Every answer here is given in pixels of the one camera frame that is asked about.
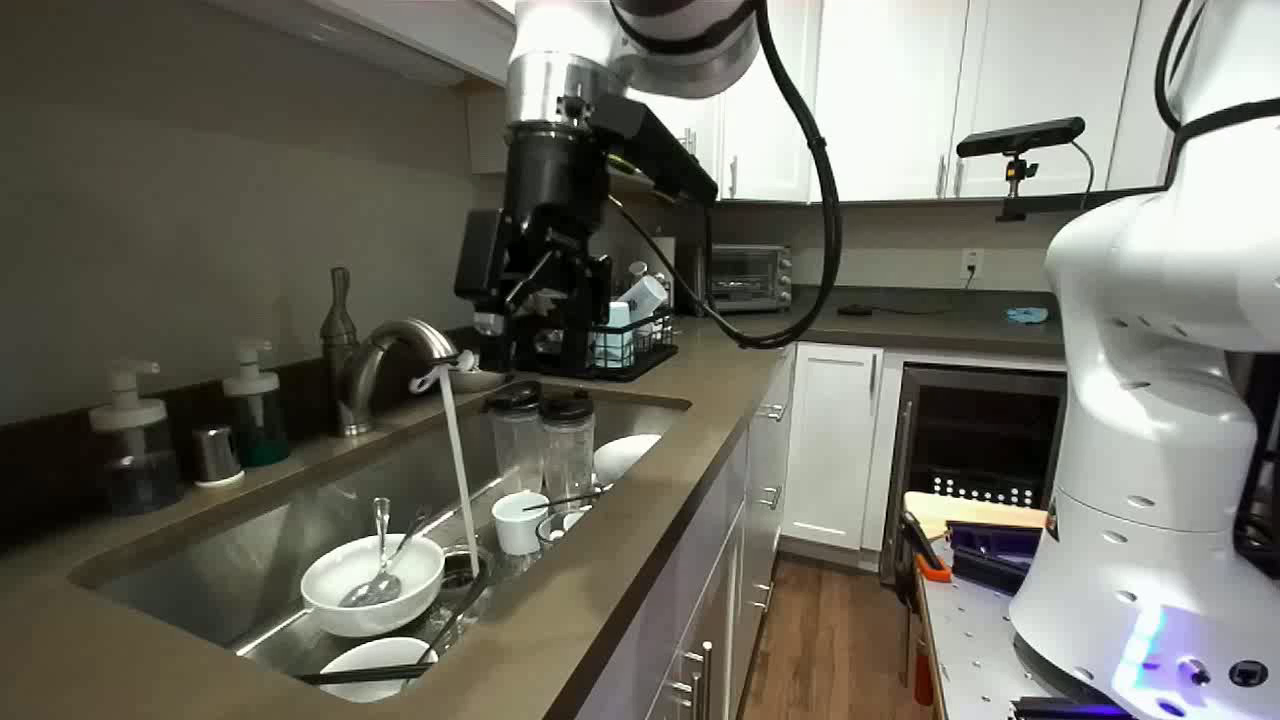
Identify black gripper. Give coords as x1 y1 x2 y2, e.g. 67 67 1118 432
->
476 117 615 375

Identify white upper cabinets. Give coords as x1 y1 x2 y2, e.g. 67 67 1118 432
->
665 0 1192 210

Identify small white cup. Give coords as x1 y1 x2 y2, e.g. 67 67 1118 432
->
488 487 555 560

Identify long black utensil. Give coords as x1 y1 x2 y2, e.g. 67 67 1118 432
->
303 586 494 691

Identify white bowl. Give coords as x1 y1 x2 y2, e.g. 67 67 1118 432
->
298 531 448 640

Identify black wrist bracket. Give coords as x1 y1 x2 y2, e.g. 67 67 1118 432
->
605 94 725 210

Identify white plate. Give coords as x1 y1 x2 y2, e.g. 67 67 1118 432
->
317 631 442 709

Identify small steel cup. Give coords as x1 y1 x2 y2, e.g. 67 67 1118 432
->
185 422 249 494

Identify robot mounting table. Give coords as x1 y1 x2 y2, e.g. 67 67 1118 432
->
899 494 1118 720

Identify grey sink base cabinets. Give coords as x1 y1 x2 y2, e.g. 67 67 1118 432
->
574 347 800 720

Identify black wire dish rack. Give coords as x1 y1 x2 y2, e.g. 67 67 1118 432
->
583 258 685 384

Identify wooden board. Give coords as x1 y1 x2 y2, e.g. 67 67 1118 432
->
899 487 1055 539

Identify running water stream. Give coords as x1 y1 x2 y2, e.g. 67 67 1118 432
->
432 366 488 582

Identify stainless steel sink basin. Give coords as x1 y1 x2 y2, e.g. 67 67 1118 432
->
74 384 695 709

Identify dark soap dispenser white pump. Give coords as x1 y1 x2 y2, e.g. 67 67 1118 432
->
85 355 185 521

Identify clear jar black lid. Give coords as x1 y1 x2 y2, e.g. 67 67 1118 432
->
482 379 549 494
537 387 599 506

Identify green soap dispenser white pump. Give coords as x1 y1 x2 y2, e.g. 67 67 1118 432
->
218 338 298 473

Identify white lower cabinet door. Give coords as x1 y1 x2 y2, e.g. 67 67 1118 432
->
776 341 891 560

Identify black cable bundle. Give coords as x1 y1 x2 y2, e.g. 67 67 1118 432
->
1147 0 1280 144

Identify curved steel faucet spout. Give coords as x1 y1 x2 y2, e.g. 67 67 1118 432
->
331 317 461 440

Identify metal spoon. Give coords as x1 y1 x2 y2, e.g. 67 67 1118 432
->
339 494 411 614

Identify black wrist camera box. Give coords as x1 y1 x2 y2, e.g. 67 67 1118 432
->
454 205 508 303

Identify black stereo camera on stand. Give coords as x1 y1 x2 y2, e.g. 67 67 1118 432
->
953 113 1091 223

